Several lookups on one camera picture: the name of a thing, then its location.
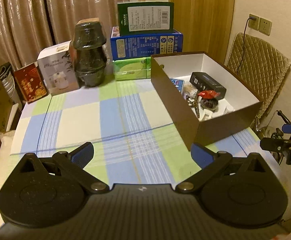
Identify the blue carton box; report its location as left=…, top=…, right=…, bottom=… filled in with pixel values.
left=110, top=27, right=183, bottom=61

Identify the red gift box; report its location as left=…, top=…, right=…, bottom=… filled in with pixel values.
left=14, top=63, right=48, bottom=103

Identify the cotton swab bag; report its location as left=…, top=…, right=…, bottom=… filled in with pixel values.
left=182, top=83, right=197, bottom=100

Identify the black power cable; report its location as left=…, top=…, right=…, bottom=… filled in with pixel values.
left=236, top=16, right=257, bottom=75

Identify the quilted chair back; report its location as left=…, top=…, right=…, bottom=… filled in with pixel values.
left=227, top=33, right=291, bottom=129

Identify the beige curtain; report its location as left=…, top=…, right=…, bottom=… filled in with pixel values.
left=0, top=0, right=128, bottom=70

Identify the brown cardboard storage box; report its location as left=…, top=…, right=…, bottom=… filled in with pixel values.
left=151, top=51, right=263, bottom=148

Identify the dark green carton box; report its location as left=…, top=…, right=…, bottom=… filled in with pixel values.
left=117, top=1, right=174, bottom=36

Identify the red snack packet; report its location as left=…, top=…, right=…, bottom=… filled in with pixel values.
left=198, top=90, right=220, bottom=99

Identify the green tissue pack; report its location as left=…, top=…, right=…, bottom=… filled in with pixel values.
left=113, top=57, right=151, bottom=81

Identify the black shaver box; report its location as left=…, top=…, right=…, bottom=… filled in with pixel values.
left=189, top=72, right=226, bottom=100

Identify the white humidifier box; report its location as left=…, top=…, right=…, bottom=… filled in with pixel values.
left=37, top=41, right=80, bottom=95

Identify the dark velvet scrunchie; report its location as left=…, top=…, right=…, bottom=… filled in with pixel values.
left=200, top=98, right=219, bottom=111

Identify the checkered tablecloth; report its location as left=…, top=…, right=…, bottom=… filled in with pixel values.
left=9, top=76, right=269, bottom=188

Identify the blue tissue pack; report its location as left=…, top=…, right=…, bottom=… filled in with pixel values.
left=170, top=78, right=184, bottom=93

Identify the wall power socket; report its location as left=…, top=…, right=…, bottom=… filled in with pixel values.
left=248, top=14, right=272, bottom=36

